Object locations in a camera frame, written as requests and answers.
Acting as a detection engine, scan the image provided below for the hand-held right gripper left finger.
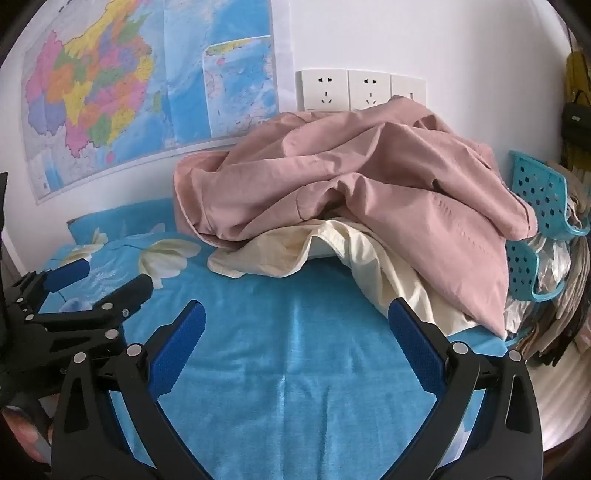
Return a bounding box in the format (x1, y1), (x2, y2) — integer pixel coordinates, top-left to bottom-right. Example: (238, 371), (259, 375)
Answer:
(51, 300), (207, 480)

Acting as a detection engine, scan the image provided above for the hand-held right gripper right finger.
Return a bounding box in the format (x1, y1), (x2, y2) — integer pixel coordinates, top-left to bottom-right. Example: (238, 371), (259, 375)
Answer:
(387, 298), (546, 480)

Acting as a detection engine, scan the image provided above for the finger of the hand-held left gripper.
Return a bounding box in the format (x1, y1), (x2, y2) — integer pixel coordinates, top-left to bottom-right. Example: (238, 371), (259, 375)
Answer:
(9, 258), (91, 320)
(28, 274), (154, 352)

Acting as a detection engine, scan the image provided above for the pink garment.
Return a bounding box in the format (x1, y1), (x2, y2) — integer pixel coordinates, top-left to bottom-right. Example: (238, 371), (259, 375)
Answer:
(173, 95), (540, 340)

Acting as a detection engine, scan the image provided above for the person's left hand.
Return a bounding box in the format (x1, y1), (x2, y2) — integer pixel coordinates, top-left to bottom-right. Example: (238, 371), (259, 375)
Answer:
(7, 406), (54, 467)

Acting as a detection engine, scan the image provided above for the cream garment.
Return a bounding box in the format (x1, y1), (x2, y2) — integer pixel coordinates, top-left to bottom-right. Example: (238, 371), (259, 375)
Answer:
(208, 219), (481, 335)

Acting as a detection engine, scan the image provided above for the blue floral bed sheet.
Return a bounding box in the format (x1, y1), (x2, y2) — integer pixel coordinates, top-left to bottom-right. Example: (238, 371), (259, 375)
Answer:
(39, 198), (509, 480)

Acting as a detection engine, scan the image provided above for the blue perforated plastic basket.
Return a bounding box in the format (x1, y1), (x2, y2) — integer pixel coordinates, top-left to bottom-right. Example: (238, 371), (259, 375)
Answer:
(508, 150), (590, 241)
(505, 239), (566, 303)

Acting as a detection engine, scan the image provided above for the white ribbed cover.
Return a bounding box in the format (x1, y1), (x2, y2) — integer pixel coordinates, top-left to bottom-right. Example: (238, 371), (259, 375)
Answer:
(526, 339), (591, 455)

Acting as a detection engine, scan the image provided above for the beige fabric bundle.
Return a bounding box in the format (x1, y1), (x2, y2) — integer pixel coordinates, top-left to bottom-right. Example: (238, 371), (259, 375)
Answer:
(516, 175), (591, 367)

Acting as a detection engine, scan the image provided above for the clear plastic bag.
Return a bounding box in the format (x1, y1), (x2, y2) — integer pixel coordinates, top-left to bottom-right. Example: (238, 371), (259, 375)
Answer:
(502, 231), (574, 343)

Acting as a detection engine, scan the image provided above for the small black device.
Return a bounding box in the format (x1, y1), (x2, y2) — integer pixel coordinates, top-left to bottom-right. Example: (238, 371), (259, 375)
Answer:
(561, 104), (591, 139)

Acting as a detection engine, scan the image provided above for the yellow hanging item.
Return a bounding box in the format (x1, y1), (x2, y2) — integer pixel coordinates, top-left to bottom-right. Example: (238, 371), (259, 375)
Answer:
(564, 50), (591, 172)

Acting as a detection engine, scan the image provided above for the colourful wall map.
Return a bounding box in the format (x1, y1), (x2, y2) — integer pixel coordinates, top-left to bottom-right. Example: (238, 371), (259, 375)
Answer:
(21, 0), (280, 206)

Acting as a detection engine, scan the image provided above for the white wall plate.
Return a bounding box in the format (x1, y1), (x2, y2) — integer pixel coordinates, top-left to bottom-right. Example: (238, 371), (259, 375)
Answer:
(390, 74), (426, 104)

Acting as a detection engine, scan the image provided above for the white wall socket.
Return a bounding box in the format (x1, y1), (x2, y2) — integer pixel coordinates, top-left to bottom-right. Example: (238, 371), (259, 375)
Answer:
(348, 70), (393, 110)
(295, 69), (350, 112)

